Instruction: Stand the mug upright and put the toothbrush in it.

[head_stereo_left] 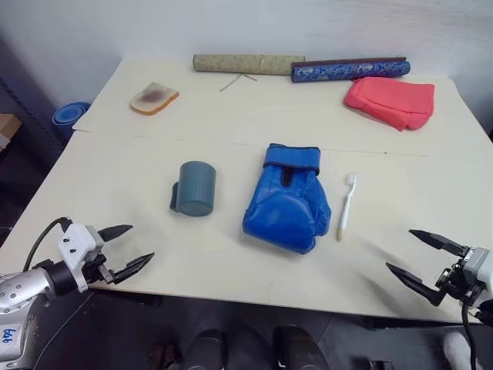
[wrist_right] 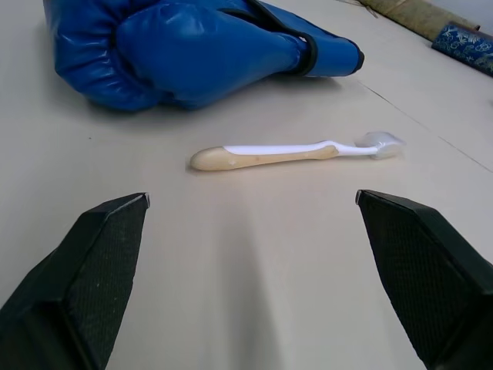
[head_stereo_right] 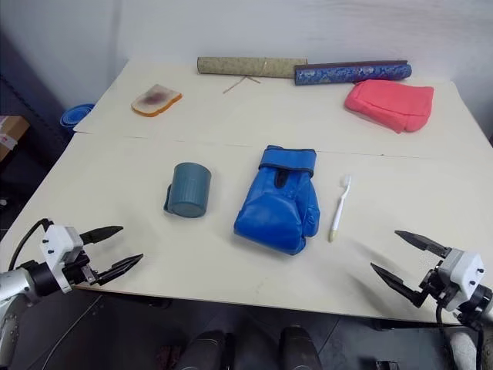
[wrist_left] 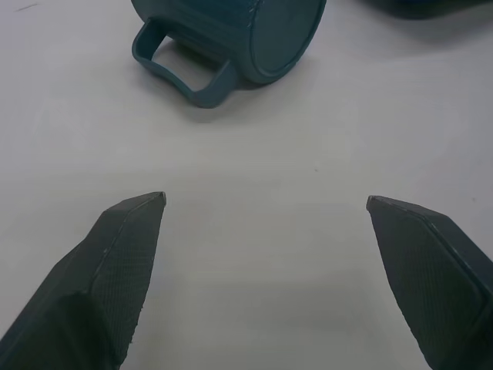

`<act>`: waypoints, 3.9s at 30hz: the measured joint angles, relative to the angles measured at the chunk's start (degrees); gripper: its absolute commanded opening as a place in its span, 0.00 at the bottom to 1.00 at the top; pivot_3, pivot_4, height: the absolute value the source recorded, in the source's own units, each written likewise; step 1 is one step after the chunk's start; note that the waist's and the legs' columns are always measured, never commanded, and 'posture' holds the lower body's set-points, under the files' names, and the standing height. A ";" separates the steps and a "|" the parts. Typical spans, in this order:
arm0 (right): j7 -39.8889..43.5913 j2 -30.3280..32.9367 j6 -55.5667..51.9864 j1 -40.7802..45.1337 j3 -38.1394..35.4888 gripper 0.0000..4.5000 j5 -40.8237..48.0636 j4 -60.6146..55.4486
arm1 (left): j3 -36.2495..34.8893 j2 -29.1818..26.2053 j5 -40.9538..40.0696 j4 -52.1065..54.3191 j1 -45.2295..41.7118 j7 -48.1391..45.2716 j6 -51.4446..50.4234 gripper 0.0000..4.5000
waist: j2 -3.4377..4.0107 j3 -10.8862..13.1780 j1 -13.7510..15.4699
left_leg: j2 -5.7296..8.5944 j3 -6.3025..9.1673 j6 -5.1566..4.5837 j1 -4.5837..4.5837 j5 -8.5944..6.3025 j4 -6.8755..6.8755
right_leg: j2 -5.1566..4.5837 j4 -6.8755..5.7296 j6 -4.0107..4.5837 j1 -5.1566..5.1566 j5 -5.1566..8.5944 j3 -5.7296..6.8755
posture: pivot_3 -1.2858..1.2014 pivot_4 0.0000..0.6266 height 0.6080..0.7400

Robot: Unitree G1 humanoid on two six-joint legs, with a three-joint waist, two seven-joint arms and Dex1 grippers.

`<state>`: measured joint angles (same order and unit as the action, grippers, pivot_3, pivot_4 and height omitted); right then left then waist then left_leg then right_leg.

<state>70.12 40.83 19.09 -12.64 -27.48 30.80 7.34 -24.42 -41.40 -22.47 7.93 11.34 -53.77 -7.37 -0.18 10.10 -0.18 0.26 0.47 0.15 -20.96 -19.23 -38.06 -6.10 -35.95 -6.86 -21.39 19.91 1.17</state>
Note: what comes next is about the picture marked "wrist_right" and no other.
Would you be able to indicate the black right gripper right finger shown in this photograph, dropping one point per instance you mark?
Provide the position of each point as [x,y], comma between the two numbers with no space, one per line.
[420,277]

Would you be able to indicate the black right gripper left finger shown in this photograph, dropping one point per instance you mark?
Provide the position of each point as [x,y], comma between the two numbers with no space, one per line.
[82,285]

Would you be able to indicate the beige and white toothbrush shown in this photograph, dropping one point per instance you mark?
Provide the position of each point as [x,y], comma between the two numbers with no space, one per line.
[262,156]

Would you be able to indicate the blue patterned scroll roll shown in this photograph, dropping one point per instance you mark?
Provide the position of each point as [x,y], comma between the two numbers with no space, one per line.
[464,48]

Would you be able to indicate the blue boxing glove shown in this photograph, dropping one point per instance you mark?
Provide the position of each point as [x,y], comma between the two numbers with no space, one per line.
[173,54]

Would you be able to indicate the olive patterned scroll roll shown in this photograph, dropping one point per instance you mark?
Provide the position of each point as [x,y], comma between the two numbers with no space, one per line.
[420,15]

